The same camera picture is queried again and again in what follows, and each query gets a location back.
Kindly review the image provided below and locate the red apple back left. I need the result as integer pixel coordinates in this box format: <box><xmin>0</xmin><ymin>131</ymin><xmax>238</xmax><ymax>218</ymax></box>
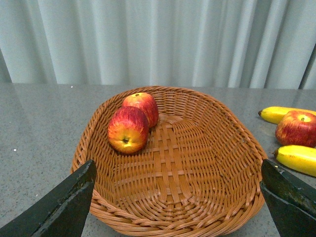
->
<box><xmin>122</xmin><ymin>92</ymin><xmax>158</xmax><ymax>128</ymax></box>

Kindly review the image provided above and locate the red apple front left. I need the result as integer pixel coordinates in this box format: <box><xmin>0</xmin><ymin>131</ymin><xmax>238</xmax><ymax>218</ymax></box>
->
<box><xmin>108</xmin><ymin>106</ymin><xmax>149</xmax><ymax>154</ymax></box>

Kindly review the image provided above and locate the brown wicker basket left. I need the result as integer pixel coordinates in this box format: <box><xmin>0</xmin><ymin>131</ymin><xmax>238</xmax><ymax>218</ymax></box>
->
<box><xmin>71</xmin><ymin>86</ymin><xmax>267</xmax><ymax>237</ymax></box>

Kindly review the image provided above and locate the red apple with stem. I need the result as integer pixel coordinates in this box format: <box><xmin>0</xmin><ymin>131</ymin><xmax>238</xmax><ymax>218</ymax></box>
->
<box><xmin>275</xmin><ymin>111</ymin><xmax>316</xmax><ymax>148</ymax></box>

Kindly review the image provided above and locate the white pleated curtain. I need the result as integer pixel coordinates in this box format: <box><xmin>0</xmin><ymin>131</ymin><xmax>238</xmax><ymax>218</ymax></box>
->
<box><xmin>0</xmin><ymin>0</ymin><xmax>316</xmax><ymax>89</ymax></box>

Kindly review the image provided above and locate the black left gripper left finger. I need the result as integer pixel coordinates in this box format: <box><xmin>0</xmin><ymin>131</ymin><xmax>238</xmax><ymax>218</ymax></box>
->
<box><xmin>0</xmin><ymin>160</ymin><xmax>97</xmax><ymax>237</ymax></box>

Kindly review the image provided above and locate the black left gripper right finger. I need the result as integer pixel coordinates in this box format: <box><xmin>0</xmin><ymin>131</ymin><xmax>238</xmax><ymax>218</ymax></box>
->
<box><xmin>260</xmin><ymin>159</ymin><xmax>316</xmax><ymax>237</ymax></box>

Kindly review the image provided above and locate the yellow banana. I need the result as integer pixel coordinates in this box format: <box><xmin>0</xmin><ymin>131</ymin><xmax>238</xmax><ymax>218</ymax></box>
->
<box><xmin>274</xmin><ymin>145</ymin><xmax>316</xmax><ymax>177</ymax></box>
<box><xmin>258</xmin><ymin>106</ymin><xmax>316</xmax><ymax>124</ymax></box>

